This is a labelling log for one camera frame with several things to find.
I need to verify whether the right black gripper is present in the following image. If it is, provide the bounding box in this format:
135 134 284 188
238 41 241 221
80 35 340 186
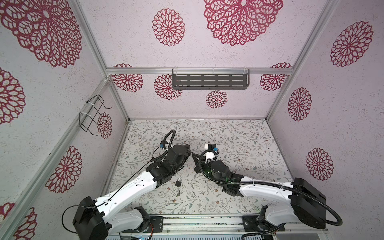
193 153 224 188

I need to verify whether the dark metal wall shelf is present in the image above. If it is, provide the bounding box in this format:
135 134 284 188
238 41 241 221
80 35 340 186
171 69 250 90

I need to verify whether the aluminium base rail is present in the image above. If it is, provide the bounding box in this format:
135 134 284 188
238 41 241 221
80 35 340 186
77 213 329 240

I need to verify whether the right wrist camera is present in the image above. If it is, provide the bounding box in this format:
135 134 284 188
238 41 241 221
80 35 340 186
205 144 219 164

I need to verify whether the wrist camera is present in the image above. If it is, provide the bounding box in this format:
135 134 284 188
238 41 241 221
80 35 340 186
205 144 219 164
160 140 170 151

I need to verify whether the right black corrugated cable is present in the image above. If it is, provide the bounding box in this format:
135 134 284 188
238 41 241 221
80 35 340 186
197 149 343 227

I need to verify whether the black wire wall rack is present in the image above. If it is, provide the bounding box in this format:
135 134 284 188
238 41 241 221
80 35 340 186
78 95 113 139

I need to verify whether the left thin black cable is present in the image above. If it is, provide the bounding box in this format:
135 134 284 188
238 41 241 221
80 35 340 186
61 129 177 234

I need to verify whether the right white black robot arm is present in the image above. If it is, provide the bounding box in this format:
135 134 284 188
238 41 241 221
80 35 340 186
193 150 327 233

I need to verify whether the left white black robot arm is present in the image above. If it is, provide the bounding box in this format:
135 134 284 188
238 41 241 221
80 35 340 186
73 145 192 240

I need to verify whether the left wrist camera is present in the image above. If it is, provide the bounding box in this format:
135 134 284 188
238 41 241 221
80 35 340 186
160 140 170 151

